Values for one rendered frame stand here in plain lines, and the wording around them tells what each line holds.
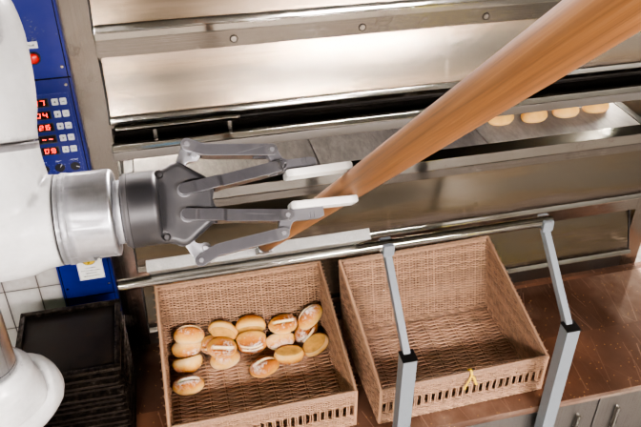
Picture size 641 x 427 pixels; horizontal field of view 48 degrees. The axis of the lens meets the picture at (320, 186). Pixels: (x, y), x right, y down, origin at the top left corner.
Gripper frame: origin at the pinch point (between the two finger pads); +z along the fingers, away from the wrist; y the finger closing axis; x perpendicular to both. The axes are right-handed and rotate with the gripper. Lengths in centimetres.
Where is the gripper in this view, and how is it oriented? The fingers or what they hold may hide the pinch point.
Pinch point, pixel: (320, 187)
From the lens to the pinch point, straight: 74.7
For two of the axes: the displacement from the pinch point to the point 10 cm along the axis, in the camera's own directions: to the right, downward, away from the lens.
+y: 1.5, 9.8, -1.2
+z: 9.7, -1.2, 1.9
